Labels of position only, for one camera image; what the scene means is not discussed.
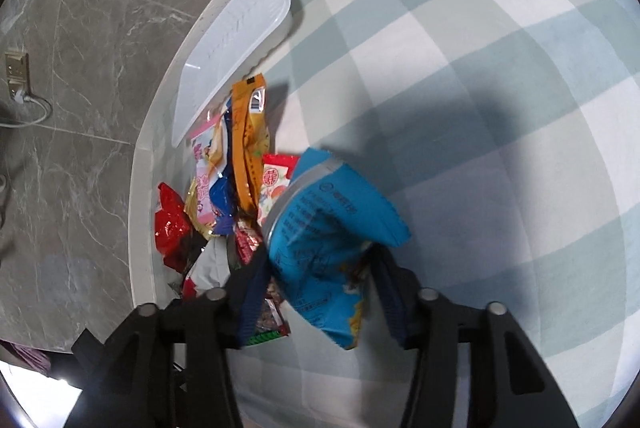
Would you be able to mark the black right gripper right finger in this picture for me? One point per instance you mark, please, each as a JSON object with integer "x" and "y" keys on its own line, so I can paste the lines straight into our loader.
{"x": 475, "y": 367}

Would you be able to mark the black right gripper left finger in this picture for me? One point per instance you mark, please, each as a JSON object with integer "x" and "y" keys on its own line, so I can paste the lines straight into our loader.
{"x": 168, "y": 367}

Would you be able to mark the white red snack packet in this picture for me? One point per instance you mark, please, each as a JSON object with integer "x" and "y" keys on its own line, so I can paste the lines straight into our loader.
{"x": 210, "y": 270}

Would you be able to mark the red foil snack packet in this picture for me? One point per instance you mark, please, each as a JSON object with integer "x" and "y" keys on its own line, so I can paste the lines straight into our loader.
{"x": 172, "y": 229}

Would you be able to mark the orange snack packet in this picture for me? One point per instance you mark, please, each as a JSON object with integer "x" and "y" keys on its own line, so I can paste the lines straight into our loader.
{"x": 250, "y": 139}

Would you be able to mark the green edged nut packet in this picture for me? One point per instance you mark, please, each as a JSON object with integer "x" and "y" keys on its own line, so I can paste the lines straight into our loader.
{"x": 271, "y": 323}

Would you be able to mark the small red candy packet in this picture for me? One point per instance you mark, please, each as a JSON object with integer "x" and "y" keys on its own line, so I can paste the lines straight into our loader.
{"x": 247, "y": 240}

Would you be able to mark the pink cartoon snack packet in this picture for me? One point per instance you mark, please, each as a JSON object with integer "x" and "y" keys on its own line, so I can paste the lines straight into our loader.
{"x": 206, "y": 145}

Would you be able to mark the gold foil snack packet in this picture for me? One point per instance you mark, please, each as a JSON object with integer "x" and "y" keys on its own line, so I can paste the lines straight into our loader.
{"x": 199, "y": 208}

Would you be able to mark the blue Tipo snack packet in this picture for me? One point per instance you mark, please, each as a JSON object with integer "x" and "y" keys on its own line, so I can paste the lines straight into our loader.
{"x": 222, "y": 190}

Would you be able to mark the red white candy packet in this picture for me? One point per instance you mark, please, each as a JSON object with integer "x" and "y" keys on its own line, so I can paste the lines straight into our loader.
{"x": 277, "y": 171}

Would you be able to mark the checkered tablecloth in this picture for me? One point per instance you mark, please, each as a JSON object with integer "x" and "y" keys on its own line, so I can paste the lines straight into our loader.
{"x": 506, "y": 133}

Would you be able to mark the white plastic tray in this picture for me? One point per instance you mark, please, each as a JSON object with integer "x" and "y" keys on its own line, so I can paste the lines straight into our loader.
{"x": 239, "y": 38}

